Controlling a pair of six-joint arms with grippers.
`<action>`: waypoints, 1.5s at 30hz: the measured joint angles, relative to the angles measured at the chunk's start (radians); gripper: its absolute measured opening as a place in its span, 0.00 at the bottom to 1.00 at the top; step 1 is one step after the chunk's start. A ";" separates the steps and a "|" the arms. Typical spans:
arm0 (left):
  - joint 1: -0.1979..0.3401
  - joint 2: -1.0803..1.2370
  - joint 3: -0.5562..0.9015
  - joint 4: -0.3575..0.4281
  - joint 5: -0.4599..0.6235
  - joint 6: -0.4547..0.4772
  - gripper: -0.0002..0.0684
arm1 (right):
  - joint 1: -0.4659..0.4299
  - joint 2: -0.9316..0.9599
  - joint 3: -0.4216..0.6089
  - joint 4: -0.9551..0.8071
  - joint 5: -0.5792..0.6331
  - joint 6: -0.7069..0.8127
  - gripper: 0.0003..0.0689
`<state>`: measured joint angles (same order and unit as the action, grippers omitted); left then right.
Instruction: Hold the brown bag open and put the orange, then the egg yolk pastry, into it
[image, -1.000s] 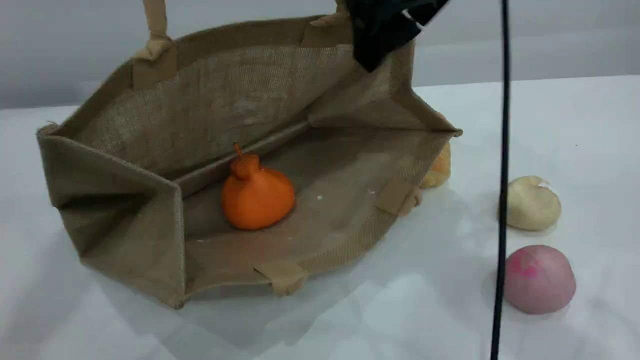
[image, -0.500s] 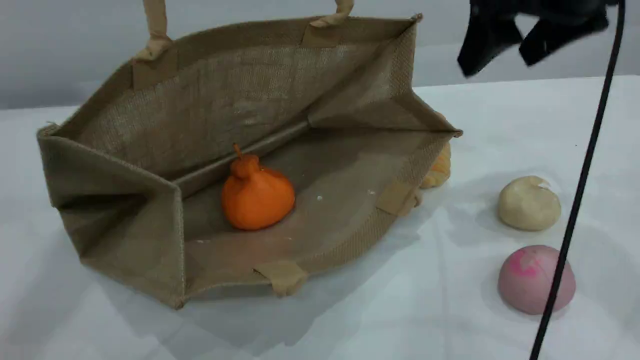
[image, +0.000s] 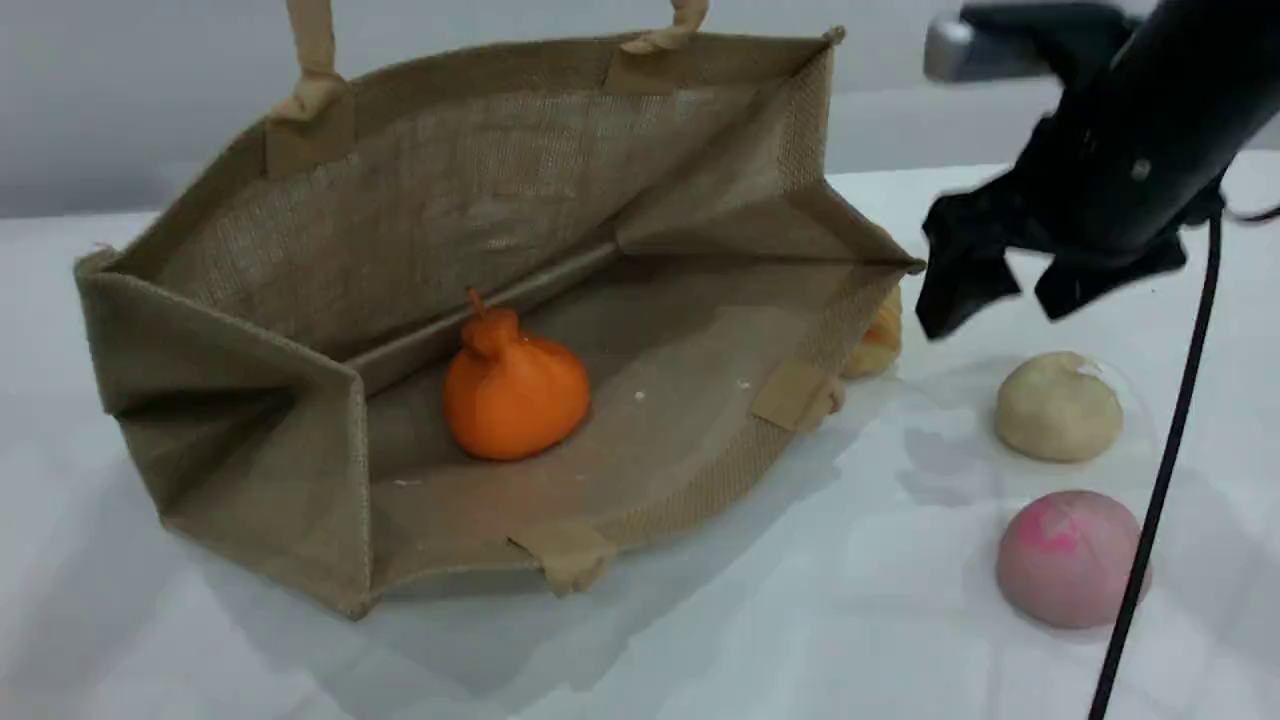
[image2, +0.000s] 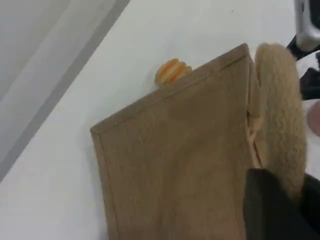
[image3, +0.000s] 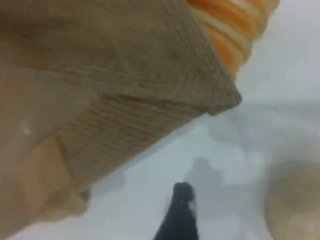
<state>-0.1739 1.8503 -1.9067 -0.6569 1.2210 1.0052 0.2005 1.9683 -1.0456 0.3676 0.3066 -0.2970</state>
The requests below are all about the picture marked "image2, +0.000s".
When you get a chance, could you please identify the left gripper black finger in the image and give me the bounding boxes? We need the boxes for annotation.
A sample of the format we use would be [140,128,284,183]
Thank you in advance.
[245,167,305,240]
[301,173,320,240]

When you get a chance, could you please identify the brown burlap tote bag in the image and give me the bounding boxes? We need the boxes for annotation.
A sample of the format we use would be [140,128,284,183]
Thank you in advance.
[89,42,309,240]

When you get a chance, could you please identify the ridged orange-yellow bread roll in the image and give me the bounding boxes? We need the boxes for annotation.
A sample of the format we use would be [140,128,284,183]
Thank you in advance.
[154,58,193,88]

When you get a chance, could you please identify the right gripper silver black body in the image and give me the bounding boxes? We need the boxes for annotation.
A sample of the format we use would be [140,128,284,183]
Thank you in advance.
[294,0,320,52]

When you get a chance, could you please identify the pink round bun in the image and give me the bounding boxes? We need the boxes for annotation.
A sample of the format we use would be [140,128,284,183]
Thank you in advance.
[306,99,320,137]

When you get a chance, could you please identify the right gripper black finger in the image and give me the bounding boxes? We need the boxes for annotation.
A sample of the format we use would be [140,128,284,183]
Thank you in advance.
[301,67,320,101]
[286,34,305,61]

